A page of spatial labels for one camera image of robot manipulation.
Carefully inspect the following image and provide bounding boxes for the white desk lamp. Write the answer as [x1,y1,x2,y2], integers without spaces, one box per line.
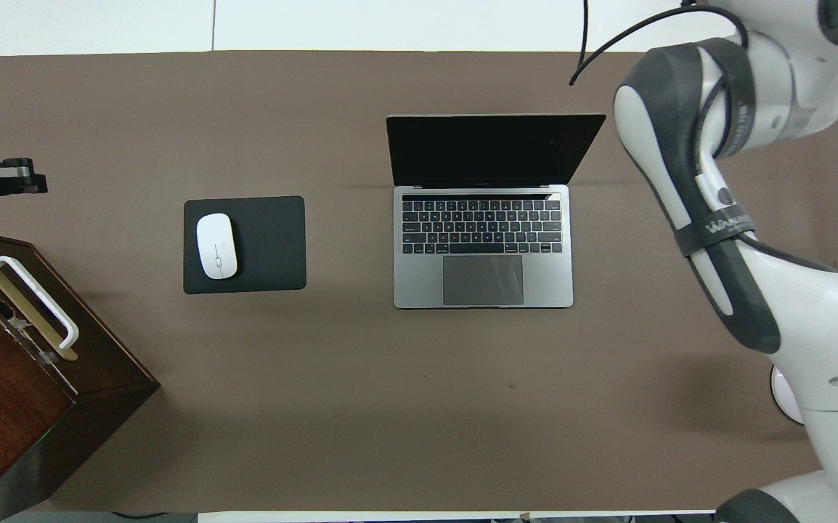
[771,363,805,426]

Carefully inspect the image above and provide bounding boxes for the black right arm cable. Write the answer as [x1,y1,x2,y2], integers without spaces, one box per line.
[570,0,750,86]

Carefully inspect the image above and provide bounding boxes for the grey aluminium laptop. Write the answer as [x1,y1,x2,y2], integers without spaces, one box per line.
[386,113,607,309]

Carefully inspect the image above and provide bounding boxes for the brass handle plate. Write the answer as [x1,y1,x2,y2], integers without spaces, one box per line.
[0,256,78,362]

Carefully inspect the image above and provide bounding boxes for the black mouse pad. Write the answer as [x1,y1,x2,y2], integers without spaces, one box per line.
[184,195,307,295]

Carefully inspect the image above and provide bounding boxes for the dark wooden box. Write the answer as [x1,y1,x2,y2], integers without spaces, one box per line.
[0,227,160,520]

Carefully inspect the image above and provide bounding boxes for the white box handle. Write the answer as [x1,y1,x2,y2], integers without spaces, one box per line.
[0,256,80,351]

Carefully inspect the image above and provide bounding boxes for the white computer mouse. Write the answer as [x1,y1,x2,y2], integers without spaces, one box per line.
[196,213,238,280]

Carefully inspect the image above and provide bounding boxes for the brown table mat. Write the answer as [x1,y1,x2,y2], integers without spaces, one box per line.
[0,51,838,513]

